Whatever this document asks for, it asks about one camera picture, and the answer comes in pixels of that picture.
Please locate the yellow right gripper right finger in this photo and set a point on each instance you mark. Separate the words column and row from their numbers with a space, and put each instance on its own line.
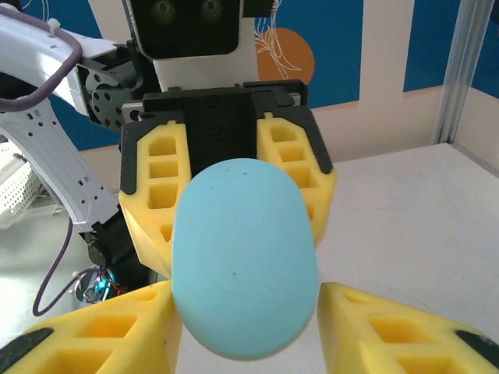
column 390, row 343

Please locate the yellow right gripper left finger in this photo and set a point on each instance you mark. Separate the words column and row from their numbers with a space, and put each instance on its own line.
column 97, row 343

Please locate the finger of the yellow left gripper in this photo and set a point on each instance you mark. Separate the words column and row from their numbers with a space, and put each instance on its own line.
column 319, row 202
column 142, row 218

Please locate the blue earbud charging case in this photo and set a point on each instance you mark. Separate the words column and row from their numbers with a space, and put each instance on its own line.
column 245, row 253

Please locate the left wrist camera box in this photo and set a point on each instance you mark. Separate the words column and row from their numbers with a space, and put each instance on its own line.
column 187, row 35

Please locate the aluminium frame post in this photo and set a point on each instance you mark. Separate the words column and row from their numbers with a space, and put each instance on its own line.
column 460, row 70

